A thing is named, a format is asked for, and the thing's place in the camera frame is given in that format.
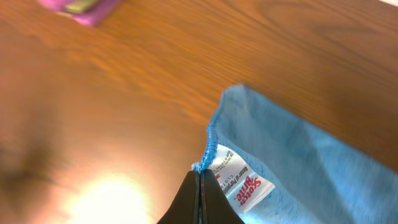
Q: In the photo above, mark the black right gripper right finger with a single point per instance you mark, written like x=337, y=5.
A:
x=215, y=208

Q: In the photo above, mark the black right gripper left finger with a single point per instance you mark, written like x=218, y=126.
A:
x=184, y=209

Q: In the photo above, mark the blue microfiber cloth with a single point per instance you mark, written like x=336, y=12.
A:
x=275, y=167

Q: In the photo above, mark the folded purple cloth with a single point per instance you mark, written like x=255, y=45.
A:
x=89, y=18

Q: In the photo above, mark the folded light green cloth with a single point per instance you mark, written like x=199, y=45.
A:
x=80, y=6

